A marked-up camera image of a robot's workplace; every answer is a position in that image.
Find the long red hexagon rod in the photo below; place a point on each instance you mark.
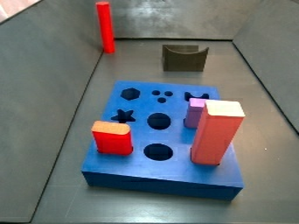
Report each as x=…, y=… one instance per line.
x=106, y=26

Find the blue shape sorter board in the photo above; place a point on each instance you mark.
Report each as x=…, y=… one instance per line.
x=159, y=167

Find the purple rectangular block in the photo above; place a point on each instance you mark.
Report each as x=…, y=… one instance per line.
x=194, y=112

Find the short red rounded block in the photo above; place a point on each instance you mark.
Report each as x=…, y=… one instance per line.
x=112, y=137

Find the tall salmon rectangular block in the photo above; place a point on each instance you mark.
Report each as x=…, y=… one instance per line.
x=220, y=119

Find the black curved holder stand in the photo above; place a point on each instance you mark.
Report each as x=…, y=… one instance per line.
x=183, y=58

